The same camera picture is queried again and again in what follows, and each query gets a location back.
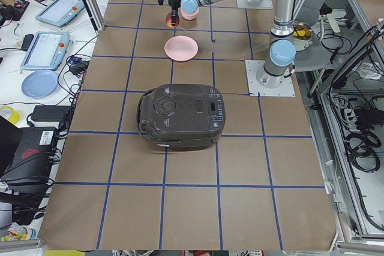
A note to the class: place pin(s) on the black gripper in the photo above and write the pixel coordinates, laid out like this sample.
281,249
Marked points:
174,2

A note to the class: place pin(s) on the red apple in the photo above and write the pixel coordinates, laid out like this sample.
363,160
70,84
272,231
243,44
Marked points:
168,21

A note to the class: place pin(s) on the pink bowl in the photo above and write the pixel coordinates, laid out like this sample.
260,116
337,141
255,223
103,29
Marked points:
189,16

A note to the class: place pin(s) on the pink plate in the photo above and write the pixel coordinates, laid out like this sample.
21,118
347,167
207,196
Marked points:
181,48

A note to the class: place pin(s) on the blue plate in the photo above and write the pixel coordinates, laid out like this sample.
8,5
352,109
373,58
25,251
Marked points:
40,84

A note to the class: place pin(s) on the blue teach pendant far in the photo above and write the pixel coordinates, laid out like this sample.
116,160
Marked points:
60,12

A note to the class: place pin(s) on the blue teach pendant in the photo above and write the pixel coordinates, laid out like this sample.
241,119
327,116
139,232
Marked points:
60,12
46,51

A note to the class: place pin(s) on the dark grey rice cooker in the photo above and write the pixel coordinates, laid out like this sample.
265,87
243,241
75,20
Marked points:
181,115

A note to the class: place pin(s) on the blue teach pendant near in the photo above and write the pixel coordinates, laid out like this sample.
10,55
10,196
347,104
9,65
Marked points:
46,51

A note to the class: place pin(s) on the steel pot with glass lid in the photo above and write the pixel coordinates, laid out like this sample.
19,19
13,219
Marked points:
302,36

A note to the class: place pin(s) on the grey office chair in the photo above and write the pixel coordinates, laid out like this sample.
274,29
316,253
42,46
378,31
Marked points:
313,57

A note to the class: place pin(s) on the black power adapter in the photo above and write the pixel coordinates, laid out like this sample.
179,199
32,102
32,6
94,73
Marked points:
48,114

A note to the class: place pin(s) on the yellow tape roll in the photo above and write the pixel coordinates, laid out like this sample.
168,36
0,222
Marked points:
10,114

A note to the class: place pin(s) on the black computer box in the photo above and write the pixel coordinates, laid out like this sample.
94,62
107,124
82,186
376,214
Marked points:
27,156

